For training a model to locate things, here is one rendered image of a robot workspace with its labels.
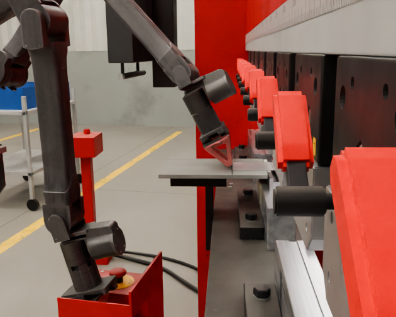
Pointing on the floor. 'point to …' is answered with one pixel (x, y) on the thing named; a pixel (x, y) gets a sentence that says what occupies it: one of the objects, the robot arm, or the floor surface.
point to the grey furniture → (12, 164)
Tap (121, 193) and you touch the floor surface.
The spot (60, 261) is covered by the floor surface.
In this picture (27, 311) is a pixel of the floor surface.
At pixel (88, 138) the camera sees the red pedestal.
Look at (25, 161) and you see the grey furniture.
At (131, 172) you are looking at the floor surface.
